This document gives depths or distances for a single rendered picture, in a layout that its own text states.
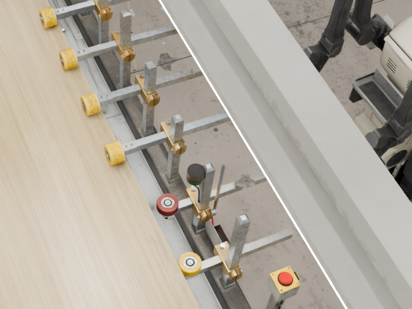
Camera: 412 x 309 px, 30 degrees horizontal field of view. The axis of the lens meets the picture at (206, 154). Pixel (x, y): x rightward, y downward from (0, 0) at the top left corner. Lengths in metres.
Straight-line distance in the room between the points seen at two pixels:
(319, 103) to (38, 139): 1.99
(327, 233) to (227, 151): 3.01
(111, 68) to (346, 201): 2.51
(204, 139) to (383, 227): 3.14
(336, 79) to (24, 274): 2.45
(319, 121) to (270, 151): 0.11
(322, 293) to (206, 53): 2.58
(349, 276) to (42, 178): 1.94
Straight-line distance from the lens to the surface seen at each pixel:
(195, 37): 1.28
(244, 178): 2.92
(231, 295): 2.87
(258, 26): 1.17
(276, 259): 3.77
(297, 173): 1.11
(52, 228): 2.75
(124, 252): 2.69
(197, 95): 4.28
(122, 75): 3.27
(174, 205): 2.78
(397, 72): 3.03
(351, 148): 1.05
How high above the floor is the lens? 3.28
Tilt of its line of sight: 54 degrees down
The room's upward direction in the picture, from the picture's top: 9 degrees clockwise
